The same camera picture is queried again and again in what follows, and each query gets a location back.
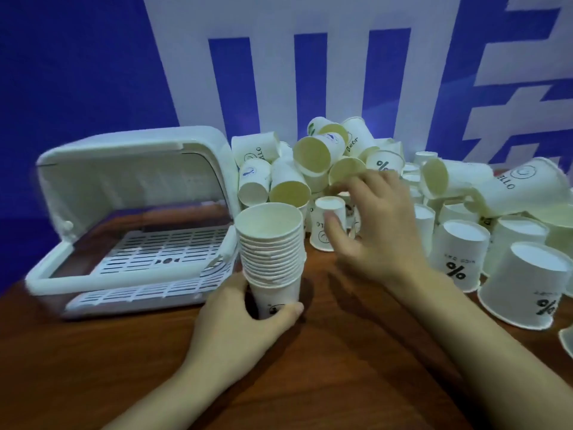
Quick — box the person's right hand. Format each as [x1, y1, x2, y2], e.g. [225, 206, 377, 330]
[324, 170, 435, 291]

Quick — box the person's left hand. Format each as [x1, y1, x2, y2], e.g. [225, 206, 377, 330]
[183, 272, 305, 386]

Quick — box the panda print white paper cup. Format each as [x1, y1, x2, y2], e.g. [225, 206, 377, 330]
[248, 275, 303, 321]

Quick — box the smiley print white paper cup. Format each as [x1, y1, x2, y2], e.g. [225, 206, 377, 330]
[310, 195, 349, 253]

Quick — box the nested stack of paper cups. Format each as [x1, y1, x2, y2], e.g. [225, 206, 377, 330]
[234, 202, 307, 287]

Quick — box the pile of paper cups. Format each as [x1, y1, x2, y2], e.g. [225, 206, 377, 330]
[230, 116, 573, 359]

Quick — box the white plastic storage box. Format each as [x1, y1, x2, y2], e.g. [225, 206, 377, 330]
[24, 125, 242, 321]

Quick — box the person's right forearm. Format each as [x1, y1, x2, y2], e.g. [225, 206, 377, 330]
[384, 268, 573, 430]

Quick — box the white slotted drain tray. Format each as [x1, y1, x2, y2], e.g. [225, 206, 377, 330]
[64, 228, 236, 317]

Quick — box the brown wooden table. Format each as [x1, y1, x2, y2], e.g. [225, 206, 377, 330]
[0, 165, 573, 430]

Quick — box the blue white backdrop banner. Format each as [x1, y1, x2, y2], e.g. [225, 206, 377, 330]
[0, 0, 573, 294]

